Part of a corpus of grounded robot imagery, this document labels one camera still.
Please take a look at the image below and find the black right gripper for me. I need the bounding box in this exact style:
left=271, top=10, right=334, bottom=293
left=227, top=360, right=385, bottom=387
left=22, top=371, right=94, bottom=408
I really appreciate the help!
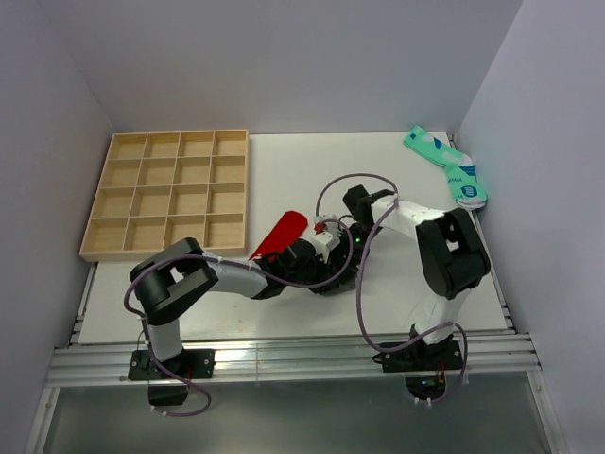
left=327, top=222, right=383, bottom=284

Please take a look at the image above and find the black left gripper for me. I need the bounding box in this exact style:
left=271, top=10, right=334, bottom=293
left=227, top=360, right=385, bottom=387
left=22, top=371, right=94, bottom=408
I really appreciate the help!
left=285, top=250, right=338, bottom=296

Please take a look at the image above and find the red Santa sock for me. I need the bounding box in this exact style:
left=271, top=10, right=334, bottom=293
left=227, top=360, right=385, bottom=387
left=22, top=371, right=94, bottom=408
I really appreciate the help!
left=251, top=210, right=308, bottom=259

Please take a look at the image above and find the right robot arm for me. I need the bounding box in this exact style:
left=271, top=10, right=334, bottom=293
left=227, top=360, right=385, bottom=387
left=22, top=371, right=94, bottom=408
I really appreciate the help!
left=329, top=184, right=491, bottom=369

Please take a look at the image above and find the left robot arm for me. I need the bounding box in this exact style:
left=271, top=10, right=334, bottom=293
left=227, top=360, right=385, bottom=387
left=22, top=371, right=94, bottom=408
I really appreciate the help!
left=129, top=237, right=360, bottom=377

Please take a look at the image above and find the mint green patterned sock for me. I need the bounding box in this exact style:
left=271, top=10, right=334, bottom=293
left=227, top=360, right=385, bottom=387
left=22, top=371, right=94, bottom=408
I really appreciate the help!
left=404, top=126, right=488, bottom=210

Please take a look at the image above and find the wooden compartment tray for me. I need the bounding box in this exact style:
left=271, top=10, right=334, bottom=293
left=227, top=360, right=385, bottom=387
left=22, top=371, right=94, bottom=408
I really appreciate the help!
left=79, top=130, right=250, bottom=262

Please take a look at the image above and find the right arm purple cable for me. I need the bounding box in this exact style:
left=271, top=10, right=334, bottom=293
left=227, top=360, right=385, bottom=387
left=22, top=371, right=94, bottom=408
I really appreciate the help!
left=315, top=172, right=470, bottom=404

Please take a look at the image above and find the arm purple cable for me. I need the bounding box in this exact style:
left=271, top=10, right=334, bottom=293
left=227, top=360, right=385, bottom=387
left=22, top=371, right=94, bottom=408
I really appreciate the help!
left=315, top=172, right=470, bottom=404
left=123, top=218, right=354, bottom=418

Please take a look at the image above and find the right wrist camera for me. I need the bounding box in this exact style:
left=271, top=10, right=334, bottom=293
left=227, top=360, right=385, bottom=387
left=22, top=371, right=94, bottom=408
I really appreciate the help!
left=313, top=215, right=340, bottom=236

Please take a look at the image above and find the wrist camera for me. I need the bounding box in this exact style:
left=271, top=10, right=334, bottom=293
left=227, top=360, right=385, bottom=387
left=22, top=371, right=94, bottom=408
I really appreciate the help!
left=313, top=215, right=340, bottom=236
left=309, top=228, right=349, bottom=263

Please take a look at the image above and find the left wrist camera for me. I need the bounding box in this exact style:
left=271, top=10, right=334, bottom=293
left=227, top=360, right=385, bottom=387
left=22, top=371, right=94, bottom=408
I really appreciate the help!
left=309, top=228, right=349, bottom=263

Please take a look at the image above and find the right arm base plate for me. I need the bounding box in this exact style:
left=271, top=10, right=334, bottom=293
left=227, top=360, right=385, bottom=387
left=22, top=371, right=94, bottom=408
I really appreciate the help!
left=372, top=336, right=463, bottom=373

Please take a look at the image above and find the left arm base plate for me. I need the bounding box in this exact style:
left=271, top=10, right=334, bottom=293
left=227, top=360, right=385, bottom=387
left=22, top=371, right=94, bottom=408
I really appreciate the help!
left=128, top=349, right=215, bottom=381

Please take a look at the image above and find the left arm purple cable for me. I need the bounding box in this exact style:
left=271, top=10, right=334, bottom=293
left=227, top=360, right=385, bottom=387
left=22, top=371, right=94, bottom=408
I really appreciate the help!
left=123, top=218, right=354, bottom=418

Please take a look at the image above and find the aluminium frame rail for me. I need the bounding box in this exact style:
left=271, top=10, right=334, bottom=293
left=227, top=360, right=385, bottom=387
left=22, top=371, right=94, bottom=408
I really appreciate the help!
left=43, top=332, right=542, bottom=388

